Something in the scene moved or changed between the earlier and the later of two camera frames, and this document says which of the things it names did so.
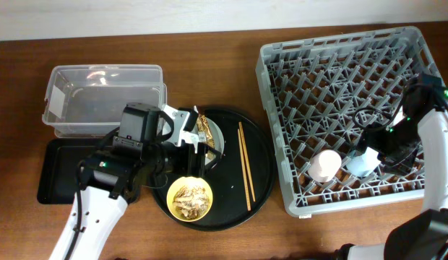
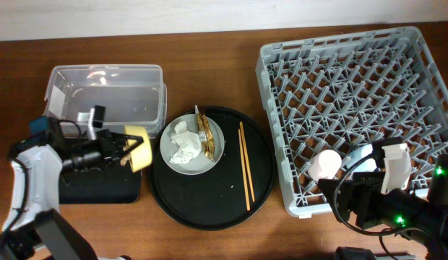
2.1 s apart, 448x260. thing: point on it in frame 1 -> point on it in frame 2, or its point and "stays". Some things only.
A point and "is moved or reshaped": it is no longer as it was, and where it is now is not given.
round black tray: (241, 182) stays
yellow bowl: (189, 198) is moved or reshaped
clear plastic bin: (87, 100) stays
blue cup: (363, 165) stays
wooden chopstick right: (247, 162) stays
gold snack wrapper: (204, 135) stays
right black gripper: (397, 165) -> (367, 190)
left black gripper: (188, 169) -> (110, 144)
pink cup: (324, 165) stays
